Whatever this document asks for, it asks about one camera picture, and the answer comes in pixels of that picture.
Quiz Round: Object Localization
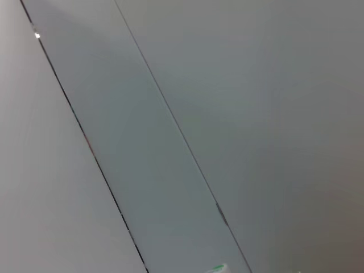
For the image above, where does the clear green-label water bottle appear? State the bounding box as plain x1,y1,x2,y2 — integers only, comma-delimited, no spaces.
208,263,229,273

